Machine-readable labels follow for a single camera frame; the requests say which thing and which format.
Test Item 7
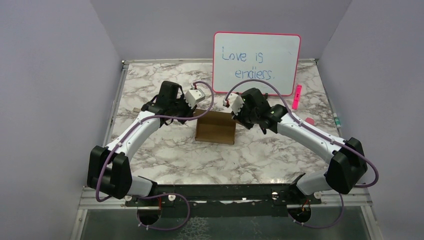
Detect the brown cardboard box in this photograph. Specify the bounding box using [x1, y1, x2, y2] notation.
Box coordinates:
[194, 110, 236, 145]

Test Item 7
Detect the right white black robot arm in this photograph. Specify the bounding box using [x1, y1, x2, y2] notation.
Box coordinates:
[224, 88, 368, 204]

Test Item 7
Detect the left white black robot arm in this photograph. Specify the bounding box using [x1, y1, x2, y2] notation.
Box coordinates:
[86, 81, 206, 206]

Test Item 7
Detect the pink highlighter marker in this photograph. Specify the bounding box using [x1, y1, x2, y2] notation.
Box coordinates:
[292, 84, 303, 110]

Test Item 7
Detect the pink framed whiteboard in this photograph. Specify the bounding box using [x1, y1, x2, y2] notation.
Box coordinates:
[212, 31, 302, 96]

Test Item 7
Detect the pink grey eraser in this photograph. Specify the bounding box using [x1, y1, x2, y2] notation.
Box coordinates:
[304, 117, 315, 126]

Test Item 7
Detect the green white marker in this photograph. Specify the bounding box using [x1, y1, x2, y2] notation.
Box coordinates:
[333, 113, 341, 129]

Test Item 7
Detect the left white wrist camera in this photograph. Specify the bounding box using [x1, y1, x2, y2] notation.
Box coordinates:
[184, 89, 206, 109]

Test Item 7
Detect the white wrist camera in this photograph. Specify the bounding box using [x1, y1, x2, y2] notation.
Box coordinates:
[184, 89, 206, 109]
[222, 93, 244, 116]

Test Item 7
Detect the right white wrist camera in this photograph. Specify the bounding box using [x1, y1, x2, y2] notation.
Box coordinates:
[222, 93, 244, 116]

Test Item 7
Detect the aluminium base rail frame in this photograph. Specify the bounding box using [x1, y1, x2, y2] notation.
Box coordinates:
[70, 184, 382, 240]

